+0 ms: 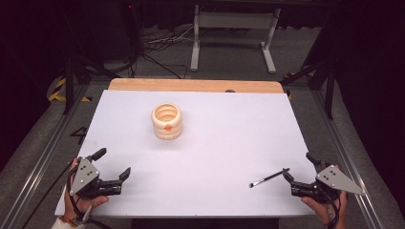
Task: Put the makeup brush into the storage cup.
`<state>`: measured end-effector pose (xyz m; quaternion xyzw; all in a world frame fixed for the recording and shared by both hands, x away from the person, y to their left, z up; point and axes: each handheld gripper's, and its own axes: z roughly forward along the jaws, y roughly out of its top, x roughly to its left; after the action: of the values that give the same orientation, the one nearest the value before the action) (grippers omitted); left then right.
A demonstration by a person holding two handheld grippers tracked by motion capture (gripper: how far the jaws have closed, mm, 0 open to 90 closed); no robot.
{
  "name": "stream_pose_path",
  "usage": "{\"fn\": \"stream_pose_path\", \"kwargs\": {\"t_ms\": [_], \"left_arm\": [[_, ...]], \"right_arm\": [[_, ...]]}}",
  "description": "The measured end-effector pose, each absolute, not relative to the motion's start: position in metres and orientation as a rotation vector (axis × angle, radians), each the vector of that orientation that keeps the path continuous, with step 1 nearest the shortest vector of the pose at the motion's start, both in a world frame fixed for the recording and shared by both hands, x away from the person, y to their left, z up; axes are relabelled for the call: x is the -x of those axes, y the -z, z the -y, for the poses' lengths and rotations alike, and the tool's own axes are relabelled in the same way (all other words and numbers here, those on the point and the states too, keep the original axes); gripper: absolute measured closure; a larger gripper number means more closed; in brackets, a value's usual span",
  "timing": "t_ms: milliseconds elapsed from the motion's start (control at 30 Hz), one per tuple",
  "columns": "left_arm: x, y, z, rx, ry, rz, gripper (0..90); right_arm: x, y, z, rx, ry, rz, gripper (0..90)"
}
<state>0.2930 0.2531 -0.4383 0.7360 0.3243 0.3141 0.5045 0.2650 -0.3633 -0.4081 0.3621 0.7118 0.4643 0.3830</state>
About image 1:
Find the person's right hand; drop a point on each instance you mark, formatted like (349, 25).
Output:
(320, 206)

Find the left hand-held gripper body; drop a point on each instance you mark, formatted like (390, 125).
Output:
(85, 176)

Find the white table mat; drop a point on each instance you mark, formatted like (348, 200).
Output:
(207, 152)

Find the aluminium floor rail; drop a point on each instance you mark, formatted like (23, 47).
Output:
(41, 159)
(347, 152)

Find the black makeup brush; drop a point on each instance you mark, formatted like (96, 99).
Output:
(269, 178)

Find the cream ribbed cup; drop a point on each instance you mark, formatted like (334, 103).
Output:
(166, 121)

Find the black box with red light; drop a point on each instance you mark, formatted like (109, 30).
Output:
(130, 22)

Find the black tripod stand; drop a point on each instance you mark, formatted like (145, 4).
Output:
(321, 79)
(76, 76)

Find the person's left hand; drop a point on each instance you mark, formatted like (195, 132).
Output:
(83, 203)

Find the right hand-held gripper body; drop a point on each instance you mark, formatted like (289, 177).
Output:
(334, 182)

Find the white metal stand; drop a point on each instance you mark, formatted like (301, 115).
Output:
(235, 22)

